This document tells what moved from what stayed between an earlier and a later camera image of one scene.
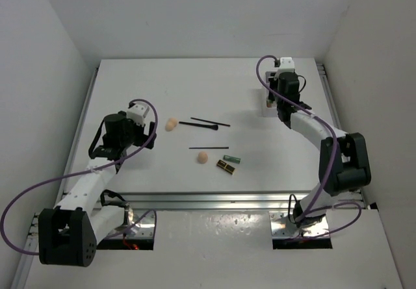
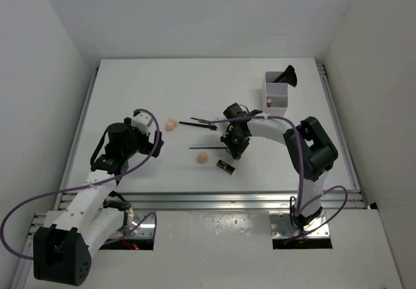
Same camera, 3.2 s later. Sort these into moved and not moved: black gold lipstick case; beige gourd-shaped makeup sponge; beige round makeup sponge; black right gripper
Moved: black right gripper
Not moved: beige round makeup sponge; beige gourd-shaped makeup sponge; black gold lipstick case
